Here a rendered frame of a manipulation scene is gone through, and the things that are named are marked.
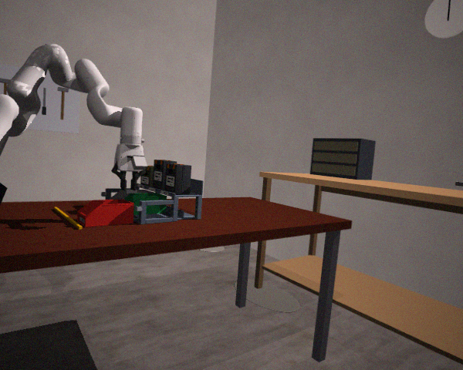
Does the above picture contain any grey open bin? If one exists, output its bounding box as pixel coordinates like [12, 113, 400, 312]
[111, 190, 154, 200]

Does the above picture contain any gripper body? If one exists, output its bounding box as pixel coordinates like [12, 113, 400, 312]
[114, 143, 144, 172]

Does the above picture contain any red bin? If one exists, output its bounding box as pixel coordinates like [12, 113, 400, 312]
[78, 199, 134, 227]

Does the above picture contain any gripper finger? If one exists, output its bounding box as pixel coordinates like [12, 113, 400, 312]
[130, 170, 146, 190]
[111, 163, 127, 190]

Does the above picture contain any yellow bar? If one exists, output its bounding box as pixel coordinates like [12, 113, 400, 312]
[54, 207, 82, 230]

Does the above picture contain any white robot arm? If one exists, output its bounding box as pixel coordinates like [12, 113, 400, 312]
[0, 44, 144, 156]

